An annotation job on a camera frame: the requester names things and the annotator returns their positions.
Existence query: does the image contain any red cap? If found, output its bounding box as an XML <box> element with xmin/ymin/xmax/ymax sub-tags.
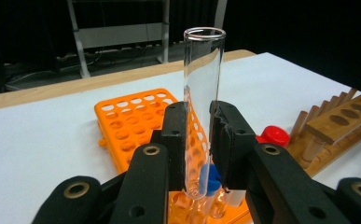
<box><xmin>255</xmin><ymin>124</ymin><xmax>291</xmax><ymax>148</ymax></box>

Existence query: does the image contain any orange plastic test tube rack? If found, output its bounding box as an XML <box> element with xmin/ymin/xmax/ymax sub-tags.
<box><xmin>93</xmin><ymin>88</ymin><xmax>254</xmax><ymax>224</ymax></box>

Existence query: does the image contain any white table sheet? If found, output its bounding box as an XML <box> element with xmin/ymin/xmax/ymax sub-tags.
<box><xmin>0</xmin><ymin>51</ymin><xmax>361</xmax><ymax>224</ymax></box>

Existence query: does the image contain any grey metal post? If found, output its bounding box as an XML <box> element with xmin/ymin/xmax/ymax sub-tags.
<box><xmin>213</xmin><ymin>0</ymin><xmax>229</xmax><ymax>30</ymax></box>

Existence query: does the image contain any blue capped test tube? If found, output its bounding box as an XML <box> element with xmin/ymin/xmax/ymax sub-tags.
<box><xmin>196</xmin><ymin>163</ymin><xmax>223</xmax><ymax>224</ymax></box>

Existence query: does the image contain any grey metal stand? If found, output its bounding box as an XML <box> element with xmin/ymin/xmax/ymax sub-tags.
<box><xmin>65</xmin><ymin>0</ymin><xmax>172</xmax><ymax>79</ymax></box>

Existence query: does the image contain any wooden test tube rack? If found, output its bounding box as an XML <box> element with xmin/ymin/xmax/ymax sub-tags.
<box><xmin>285</xmin><ymin>86</ymin><xmax>361</xmax><ymax>178</ymax></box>

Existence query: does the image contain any wooden table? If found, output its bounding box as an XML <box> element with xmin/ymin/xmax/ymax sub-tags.
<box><xmin>0</xmin><ymin>49</ymin><xmax>257</xmax><ymax>113</ymax></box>

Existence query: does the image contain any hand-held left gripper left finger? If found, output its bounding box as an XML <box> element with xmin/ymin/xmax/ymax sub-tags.
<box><xmin>108</xmin><ymin>101</ymin><xmax>189</xmax><ymax>224</ymax></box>

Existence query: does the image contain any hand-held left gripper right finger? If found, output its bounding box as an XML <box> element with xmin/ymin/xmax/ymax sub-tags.
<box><xmin>210</xmin><ymin>100</ymin><xmax>351</xmax><ymax>224</ymax></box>

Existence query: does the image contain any clear glass test tube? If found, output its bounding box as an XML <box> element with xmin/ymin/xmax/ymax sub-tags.
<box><xmin>183</xmin><ymin>26</ymin><xmax>227</xmax><ymax>201</ymax></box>
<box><xmin>212</xmin><ymin>188</ymin><xmax>232</xmax><ymax>219</ymax></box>

